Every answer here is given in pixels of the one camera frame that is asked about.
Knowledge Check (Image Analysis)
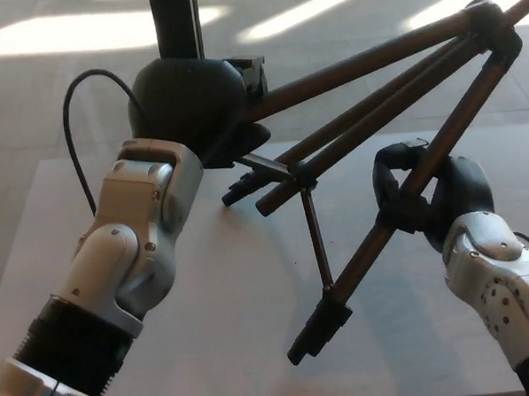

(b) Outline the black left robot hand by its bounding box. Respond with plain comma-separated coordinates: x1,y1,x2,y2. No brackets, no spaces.
125,52,273,174

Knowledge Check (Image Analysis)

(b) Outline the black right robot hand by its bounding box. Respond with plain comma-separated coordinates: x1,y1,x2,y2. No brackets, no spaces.
370,134,498,258

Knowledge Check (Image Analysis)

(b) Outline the brown tripod with black joints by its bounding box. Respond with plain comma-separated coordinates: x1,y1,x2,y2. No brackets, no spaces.
211,0,529,370

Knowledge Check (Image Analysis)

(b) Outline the black upright pillar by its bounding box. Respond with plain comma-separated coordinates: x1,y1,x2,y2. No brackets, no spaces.
149,0,205,63

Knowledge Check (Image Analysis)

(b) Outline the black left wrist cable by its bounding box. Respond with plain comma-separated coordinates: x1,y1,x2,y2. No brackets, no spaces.
60,66,150,216

